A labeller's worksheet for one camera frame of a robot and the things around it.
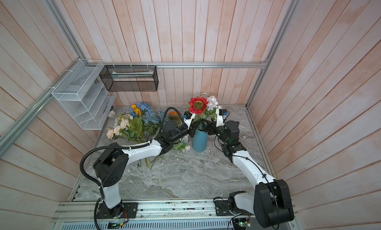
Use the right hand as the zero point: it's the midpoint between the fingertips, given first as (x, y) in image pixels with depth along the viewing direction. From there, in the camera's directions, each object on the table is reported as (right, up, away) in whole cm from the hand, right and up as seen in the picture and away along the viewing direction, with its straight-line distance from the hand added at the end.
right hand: (206, 118), depth 81 cm
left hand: (-3, -2, -2) cm, 4 cm away
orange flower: (-18, +3, -10) cm, 21 cm away
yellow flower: (-47, +6, +23) cm, 52 cm away
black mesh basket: (-51, +29, +22) cm, 63 cm away
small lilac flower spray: (-13, -17, +12) cm, 24 cm away
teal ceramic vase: (-3, -13, +5) cm, 14 cm away
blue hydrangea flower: (-42, +9, +24) cm, 49 cm away
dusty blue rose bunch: (-32, +1, +22) cm, 39 cm away
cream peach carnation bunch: (-52, -6, +18) cm, 55 cm away
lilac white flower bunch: (+2, +8, -7) cm, 11 cm away
